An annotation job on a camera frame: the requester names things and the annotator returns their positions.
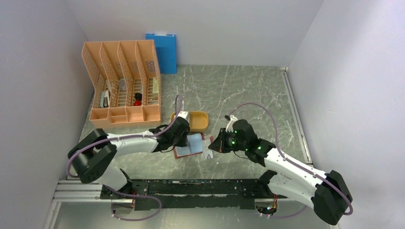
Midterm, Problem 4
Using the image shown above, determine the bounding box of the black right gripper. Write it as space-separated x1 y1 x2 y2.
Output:
208 127 247 153

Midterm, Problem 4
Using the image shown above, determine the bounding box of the silver VIP credit card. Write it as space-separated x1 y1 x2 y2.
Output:
202 138 213 160

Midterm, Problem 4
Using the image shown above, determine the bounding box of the red leather card holder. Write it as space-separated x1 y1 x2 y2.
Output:
173 133 213 159

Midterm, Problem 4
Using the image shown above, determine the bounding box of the yellow oval tray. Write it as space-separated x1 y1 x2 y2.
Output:
174 111 209 133

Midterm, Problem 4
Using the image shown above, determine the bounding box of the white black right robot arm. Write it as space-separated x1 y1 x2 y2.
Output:
208 119 352 225

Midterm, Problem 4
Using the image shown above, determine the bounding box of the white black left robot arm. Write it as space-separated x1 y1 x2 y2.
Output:
67 116 190 198

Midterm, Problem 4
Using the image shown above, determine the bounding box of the beige eraser block in organizer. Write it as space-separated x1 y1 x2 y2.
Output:
152 77 160 97

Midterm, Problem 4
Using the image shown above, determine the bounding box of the black red item in organizer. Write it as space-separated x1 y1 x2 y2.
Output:
133 93 142 106

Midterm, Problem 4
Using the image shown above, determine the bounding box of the orange plastic file organizer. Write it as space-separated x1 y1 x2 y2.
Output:
82 40 162 128

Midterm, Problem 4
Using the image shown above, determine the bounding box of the white stapler in organizer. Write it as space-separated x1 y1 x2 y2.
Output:
99 90 110 108

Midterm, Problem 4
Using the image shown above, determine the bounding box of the blue plastic box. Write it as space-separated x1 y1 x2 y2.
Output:
145 33 177 74

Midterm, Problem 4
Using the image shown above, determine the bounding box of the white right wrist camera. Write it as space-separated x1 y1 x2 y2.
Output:
225 114 238 131

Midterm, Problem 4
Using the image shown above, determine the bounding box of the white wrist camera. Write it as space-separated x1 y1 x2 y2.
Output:
177 111 190 123
225 114 238 131

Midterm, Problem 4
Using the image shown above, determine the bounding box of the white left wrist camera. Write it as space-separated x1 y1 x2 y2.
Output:
177 111 190 123

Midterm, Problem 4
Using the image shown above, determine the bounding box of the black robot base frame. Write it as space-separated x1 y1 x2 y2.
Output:
132 179 274 211

